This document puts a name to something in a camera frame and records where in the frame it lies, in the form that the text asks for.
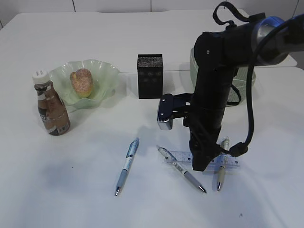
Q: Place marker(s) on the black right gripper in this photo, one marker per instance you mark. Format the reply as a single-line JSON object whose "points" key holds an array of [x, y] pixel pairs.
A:
{"points": [[217, 65]]}

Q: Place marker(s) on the clear plastic ruler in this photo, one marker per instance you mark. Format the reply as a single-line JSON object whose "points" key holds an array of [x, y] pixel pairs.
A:
{"points": [[230, 163]]}

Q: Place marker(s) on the beige ballpoint pen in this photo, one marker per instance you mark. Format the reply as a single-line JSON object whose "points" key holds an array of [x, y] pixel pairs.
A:
{"points": [[221, 170]]}

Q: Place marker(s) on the brown bread roll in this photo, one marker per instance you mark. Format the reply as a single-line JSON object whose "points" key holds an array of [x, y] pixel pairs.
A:
{"points": [[82, 82]]}

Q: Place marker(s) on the brown coffee bottle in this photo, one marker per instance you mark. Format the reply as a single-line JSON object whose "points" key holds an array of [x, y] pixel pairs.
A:
{"points": [[51, 108]]}

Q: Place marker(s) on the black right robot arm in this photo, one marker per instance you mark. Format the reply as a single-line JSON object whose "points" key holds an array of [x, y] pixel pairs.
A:
{"points": [[262, 43]]}

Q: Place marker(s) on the grey white ballpoint pen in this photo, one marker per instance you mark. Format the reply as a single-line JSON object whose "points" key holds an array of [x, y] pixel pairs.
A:
{"points": [[187, 175]]}

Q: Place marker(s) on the green plastic woven basket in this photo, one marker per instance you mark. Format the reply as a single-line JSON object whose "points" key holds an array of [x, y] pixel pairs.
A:
{"points": [[237, 92]]}

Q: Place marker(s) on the blue white ballpoint pen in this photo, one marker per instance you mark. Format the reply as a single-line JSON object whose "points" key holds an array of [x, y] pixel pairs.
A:
{"points": [[128, 163]]}

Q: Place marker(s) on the black pen holder box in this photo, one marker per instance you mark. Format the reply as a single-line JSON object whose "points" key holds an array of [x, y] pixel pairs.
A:
{"points": [[150, 76]]}

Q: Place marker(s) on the green wavy glass plate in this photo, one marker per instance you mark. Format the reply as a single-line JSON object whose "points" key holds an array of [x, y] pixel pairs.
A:
{"points": [[105, 80]]}

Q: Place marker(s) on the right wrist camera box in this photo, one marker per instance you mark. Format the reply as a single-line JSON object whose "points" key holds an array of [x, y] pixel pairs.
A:
{"points": [[172, 107]]}

